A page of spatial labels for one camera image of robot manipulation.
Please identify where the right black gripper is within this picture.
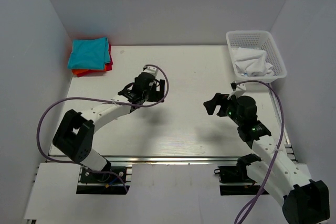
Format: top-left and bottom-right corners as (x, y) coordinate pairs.
(204, 92), (244, 126)

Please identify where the teal t-shirt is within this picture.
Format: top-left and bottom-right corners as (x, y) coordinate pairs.
(68, 37), (110, 69)

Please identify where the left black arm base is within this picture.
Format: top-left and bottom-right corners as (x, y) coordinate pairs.
(76, 166), (131, 195)

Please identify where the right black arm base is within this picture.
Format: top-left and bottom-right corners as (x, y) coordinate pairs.
(214, 154), (261, 196)

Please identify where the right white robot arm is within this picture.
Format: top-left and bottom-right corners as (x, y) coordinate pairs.
(203, 93), (330, 223)

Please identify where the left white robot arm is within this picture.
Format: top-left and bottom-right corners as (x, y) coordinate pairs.
(53, 71), (166, 182)

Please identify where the red folded t-shirt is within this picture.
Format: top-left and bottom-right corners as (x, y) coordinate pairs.
(93, 44), (113, 73)

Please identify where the white crumpled t-shirt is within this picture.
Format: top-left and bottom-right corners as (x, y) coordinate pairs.
(233, 47), (274, 77)

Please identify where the white plastic basket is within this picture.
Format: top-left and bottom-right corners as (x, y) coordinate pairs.
(226, 30), (287, 83)

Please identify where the orange folded t-shirt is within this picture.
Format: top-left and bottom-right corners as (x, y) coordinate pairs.
(71, 65), (107, 77)

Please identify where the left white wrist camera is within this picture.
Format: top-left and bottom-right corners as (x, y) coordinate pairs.
(142, 65), (159, 78)

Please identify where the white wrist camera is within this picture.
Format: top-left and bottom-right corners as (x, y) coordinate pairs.
(228, 82), (246, 100)
(142, 65), (159, 78)

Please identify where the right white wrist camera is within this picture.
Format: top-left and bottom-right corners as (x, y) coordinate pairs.
(228, 82), (246, 100)

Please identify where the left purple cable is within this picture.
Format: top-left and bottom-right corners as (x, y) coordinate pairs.
(36, 64), (169, 194)

